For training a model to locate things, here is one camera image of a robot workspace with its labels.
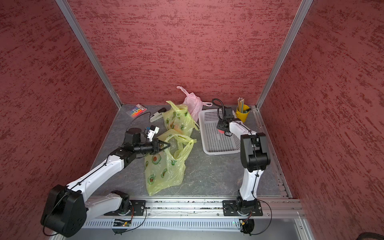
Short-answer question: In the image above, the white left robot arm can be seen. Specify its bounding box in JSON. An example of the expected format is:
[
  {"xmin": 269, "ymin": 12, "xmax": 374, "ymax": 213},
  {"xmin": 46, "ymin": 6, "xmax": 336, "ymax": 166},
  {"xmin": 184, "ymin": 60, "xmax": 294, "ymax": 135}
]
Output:
[{"xmin": 41, "ymin": 126, "xmax": 171, "ymax": 237}]

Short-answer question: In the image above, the yellow pencil cup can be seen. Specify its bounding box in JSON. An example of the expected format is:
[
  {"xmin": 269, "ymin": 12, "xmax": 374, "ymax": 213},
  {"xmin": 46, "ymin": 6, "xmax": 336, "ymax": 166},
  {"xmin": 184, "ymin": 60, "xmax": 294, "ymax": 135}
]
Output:
[{"xmin": 236, "ymin": 105, "xmax": 251, "ymax": 123}]

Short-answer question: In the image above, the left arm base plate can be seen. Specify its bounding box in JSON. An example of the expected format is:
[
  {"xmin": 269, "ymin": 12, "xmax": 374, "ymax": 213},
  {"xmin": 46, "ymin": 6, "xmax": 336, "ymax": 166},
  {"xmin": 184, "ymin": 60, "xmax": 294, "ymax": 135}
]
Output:
[{"xmin": 104, "ymin": 200, "xmax": 146, "ymax": 217}]

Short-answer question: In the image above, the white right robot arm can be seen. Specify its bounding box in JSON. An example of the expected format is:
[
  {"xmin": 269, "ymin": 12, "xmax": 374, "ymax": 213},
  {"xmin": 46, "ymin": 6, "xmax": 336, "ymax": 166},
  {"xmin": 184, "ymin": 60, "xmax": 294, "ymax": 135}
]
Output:
[{"xmin": 217, "ymin": 107, "xmax": 271, "ymax": 216}]

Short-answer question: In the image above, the white slotted cable duct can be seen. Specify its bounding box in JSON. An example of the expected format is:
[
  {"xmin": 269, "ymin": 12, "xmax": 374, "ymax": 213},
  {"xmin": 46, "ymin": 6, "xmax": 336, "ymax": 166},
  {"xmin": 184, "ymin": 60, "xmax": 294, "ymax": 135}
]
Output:
[{"xmin": 82, "ymin": 218, "xmax": 241, "ymax": 232}]

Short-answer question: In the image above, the left aluminium corner post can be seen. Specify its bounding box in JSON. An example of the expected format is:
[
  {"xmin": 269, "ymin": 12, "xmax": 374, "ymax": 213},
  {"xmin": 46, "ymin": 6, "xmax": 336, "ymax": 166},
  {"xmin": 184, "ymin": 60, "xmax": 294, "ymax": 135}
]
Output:
[{"xmin": 56, "ymin": 0, "xmax": 123, "ymax": 109}]

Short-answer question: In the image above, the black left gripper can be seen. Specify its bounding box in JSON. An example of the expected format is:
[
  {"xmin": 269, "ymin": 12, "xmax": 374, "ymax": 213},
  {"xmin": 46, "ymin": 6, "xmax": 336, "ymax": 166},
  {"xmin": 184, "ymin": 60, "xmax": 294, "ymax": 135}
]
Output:
[{"xmin": 134, "ymin": 138, "xmax": 171, "ymax": 154}]

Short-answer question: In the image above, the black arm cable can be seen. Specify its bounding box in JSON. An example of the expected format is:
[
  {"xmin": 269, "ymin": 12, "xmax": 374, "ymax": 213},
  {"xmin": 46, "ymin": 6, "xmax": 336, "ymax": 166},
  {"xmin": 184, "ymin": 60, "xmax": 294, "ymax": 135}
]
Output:
[
  {"xmin": 211, "ymin": 98, "xmax": 273, "ymax": 236},
  {"xmin": 41, "ymin": 111, "xmax": 152, "ymax": 237}
]

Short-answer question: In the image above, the colorful marker pack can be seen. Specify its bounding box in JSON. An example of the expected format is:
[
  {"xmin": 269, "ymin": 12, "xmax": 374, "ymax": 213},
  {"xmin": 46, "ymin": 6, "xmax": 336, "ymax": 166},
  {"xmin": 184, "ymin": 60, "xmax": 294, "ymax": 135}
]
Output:
[{"xmin": 127, "ymin": 104, "xmax": 147, "ymax": 119}]

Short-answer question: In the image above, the white plastic basket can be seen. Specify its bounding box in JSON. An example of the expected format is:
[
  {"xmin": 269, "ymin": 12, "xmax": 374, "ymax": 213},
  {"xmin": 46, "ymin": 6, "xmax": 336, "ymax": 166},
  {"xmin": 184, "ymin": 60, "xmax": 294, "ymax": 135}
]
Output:
[{"xmin": 199, "ymin": 109, "xmax": 241, "ymax": 155}]

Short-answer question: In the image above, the aluminium front rail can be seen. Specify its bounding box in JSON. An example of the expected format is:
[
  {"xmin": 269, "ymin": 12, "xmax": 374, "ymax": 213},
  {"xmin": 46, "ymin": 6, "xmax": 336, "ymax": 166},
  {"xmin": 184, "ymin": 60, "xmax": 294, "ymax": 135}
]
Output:
[{"xmin": 47, "ymin": 196, "xmax": 316, "ymax": 240}]

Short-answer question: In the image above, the colored pencils bundle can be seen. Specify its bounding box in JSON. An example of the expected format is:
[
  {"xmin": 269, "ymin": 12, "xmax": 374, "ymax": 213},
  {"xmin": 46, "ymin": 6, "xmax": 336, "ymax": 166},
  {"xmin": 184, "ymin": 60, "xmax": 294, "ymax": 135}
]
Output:
[{"xmin": 237, "ymin": 98, "xmax": 245, "ymax": 113}]

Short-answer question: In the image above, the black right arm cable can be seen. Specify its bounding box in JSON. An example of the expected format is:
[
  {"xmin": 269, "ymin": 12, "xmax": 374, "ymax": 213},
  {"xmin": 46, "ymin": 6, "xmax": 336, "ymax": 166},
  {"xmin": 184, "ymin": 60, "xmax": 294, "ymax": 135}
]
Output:
[{"xmin": 211, "ymin": 98, "xmax": 273, "ymax": 236}]

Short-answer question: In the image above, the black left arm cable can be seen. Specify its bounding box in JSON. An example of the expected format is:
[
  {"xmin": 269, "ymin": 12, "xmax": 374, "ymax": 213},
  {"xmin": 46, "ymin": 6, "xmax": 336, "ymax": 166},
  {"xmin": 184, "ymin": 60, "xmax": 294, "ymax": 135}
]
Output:
[{"xmin": 41, "ymin": 111, "xmax": 152, "ymax": 237}]

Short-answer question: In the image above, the right aluminium corner post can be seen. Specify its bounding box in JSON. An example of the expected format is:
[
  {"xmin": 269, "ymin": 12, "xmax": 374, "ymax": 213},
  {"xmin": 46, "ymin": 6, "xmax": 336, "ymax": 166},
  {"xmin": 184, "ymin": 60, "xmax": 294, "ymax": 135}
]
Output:
[{"xmin": 256, "ymin": 0, "xmax": 313, "ymax": 111}]

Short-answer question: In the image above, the white black stapler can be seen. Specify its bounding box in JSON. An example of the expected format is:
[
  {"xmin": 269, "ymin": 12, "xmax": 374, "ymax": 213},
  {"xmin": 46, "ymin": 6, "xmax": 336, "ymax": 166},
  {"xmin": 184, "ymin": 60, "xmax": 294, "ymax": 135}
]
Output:
[{"xmin": 150, "ymin": 108, "xmax": 167, "ymax": 123}]

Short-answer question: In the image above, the aluminium corner post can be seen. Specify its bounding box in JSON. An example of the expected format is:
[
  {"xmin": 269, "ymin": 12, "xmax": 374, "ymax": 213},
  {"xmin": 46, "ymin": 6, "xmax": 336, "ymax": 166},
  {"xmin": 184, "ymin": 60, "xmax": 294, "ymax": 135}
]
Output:
[
  {"xmin": 256, "ymin": 0, "xmax": 313, "ymax": 111},
  {"xmin": 56, "ymin": 0, "xmax": 123, "ymax": 109}
]

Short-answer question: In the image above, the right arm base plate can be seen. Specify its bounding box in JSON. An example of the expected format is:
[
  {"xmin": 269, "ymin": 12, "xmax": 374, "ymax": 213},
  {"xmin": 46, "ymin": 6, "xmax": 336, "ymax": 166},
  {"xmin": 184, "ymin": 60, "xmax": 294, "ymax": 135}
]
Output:
[{"xmin": 222, "ymin": 199, "xmax": 263, "ymax": 217}]

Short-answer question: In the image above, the pink plastic bag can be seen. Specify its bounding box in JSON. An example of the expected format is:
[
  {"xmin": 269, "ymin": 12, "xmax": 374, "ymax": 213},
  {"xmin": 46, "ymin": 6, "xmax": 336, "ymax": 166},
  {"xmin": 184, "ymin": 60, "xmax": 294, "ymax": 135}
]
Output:
[{"xmin": 177, "ymin": 86, "xmax": 213, "ymax": 122}]

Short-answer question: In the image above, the green avocado plastic bag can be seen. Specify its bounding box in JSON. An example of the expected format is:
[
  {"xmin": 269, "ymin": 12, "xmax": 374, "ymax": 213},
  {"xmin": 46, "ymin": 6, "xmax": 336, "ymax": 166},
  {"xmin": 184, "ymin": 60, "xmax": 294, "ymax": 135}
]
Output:
[{"xmin": 163, "ymin": 101, "xmax": 200, "ymax": 137}]

